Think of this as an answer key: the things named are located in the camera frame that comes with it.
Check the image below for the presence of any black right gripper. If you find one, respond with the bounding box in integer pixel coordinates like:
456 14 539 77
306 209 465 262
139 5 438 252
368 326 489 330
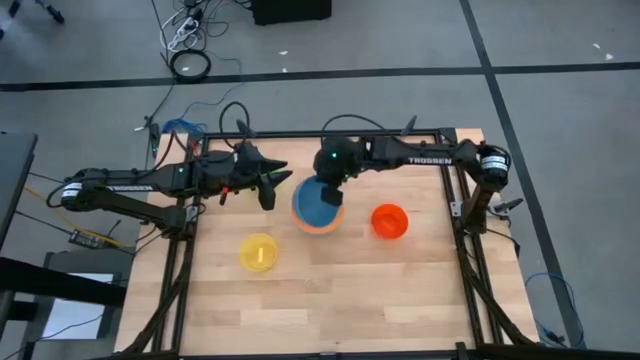
312 136 362 208

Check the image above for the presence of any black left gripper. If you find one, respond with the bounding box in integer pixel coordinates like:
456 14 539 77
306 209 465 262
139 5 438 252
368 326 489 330
221 141 295 195

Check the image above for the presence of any blue bowl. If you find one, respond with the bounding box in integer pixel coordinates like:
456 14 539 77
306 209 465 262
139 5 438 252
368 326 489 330
292 174 346 230

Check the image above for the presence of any small red-orange plastic bowl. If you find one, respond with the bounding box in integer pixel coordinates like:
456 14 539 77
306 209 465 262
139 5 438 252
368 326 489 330
370 202 410 240

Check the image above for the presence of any small yellow plastic bowl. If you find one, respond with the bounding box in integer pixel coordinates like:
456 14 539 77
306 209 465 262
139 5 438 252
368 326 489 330
238 232 280 274

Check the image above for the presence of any small black electronics box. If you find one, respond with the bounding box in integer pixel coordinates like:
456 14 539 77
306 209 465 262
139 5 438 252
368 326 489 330
67 229 109 251

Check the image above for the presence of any black bench beam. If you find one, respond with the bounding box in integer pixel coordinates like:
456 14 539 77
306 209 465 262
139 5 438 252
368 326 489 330
0 256 127 308

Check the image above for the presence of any black chair leg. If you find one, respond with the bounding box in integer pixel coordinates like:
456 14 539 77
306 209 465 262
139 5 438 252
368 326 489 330
33 0 67 25

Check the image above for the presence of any black aluminium table frame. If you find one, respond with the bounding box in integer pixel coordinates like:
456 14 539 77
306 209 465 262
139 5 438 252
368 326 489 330
114 127 640 360

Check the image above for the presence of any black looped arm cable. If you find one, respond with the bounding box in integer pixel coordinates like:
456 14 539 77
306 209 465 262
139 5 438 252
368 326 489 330
320 113 397 139
218 100 252 151

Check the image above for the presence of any blue cable bundle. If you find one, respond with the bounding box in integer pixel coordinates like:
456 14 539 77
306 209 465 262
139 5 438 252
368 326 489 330
162 117 208 137

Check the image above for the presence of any black cable coil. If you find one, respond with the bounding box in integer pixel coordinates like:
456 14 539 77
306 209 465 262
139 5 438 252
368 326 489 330
169 48 213 84

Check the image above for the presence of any white power strip with cables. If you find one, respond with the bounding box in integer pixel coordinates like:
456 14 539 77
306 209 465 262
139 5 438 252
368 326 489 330
159 5 207 53

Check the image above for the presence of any long black floor cable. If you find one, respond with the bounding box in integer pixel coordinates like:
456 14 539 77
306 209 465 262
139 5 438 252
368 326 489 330
143 0 177 129

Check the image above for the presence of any yellow floor cable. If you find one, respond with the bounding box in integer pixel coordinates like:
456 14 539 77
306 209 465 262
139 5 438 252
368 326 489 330
22 185 136 250

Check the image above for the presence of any thin blue floor cable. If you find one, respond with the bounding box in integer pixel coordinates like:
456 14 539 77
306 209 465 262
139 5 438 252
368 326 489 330
523 271 587 350

